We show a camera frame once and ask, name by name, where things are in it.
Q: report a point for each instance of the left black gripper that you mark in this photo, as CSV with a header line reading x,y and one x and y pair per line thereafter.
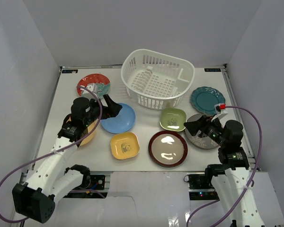
x,y
103,109

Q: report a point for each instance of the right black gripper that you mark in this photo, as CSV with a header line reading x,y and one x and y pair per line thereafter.
x,y
193,126

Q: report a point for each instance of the light blue round plate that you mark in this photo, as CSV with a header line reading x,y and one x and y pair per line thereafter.
x,y
124,121

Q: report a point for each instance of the grey deer round plate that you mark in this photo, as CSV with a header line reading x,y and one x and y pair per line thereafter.
x,y
205,143

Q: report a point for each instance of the green square panda plate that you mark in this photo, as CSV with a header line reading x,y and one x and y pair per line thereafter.
x,y
173,119

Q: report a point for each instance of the red floral round plate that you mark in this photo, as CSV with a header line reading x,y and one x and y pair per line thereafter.
x,y
102,84

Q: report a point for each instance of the teal scalloped round plate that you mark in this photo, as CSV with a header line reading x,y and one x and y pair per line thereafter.
x,y
204,99

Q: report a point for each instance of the red rimmed beige round plate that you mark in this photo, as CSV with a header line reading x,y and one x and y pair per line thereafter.
x,y
167,149

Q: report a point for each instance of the yellow square panda plate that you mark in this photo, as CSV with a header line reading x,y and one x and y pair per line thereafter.
x,y
124,145

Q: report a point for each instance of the orange round plate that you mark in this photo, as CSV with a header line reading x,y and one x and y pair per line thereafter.
x,y
89,128

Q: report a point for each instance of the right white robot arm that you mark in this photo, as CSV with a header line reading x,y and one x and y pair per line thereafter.
x,y
231,178

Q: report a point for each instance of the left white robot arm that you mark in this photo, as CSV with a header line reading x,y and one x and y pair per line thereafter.
x,y
36,198

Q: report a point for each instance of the white plastic dish basket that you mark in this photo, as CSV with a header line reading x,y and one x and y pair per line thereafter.
x,y
155,80

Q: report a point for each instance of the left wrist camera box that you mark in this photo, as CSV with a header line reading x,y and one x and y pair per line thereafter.
x,y
86,92

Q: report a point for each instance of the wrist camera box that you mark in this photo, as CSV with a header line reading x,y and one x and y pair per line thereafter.
x,y
220,111
86,92

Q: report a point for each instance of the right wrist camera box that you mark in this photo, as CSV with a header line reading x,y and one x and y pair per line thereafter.
x,y
220,111

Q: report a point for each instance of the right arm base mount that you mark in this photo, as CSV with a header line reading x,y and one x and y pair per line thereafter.
x,y
199,188

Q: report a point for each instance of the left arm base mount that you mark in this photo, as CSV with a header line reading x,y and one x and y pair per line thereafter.
x,y
96,189

